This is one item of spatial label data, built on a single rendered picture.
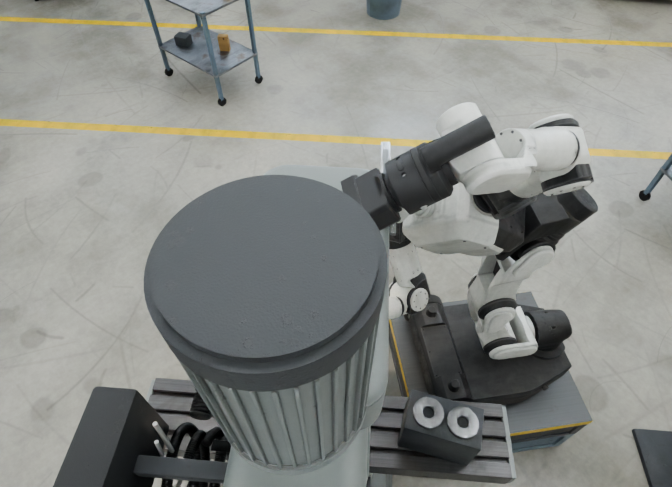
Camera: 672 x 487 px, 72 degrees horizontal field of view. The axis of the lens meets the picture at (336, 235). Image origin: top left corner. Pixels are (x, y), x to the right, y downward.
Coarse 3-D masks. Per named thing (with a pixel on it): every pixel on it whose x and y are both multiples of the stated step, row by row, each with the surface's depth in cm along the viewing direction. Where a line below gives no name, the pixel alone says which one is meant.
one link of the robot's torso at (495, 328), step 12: (468, 300) 188; (492, 312) 166; (504, 312) 166; (480, 324) 177; (492, 324) 170; (504, 324) 171; (480, 336) 189; (492, 336) 190; (504, 336) 192; (492, 348) 194
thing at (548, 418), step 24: (408, 336) 231; (408, 360) 223; (408, 384) 216; (552, 384) 216; (528, 408) 209; (552, 408) 209; (576, 408) 209; (528, 432) 205; (552, 432) 215; (576, 432) 219
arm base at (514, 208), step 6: (486, 198) 115; (528, 198) 106; (534, 198) 106; (486, 204) 116; (492, 204) 114; (516, 204) 106; (522, 204) 105; (528, 204) 106; (492, 210) 114; (504, 210) 108; (510, 210) 107; (516, 210) 106; (498, 216) 112; (504, 216) 109
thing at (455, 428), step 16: (416, 400) 139; (432, 400) 138; (448, 400) 139; (416, 416) 135; (432, 416) 136; (448, 416) 135; (464, 416) 135; (480, 416) 136; (400, 432) 147; (416, 432) 134; (432, 432) 133; (448, 432) 133; (464, 432) 132; (480, 432) 133; (416, 448) 145; (432, 448) 141; (448, 448) 137; (464, 448) 133; (480, 448) 130; (464, 464) 144
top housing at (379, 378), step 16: (304, 176) 90; (320, 176) 90; (336, 176) 90; (384, 240) 80; (384, 304) 72; (384, 320) 71; (384, 336) 69; (384, 352) 68; (384, 368) 66; (384, 384) 65; (368, 400) 64; (368, 416) 69
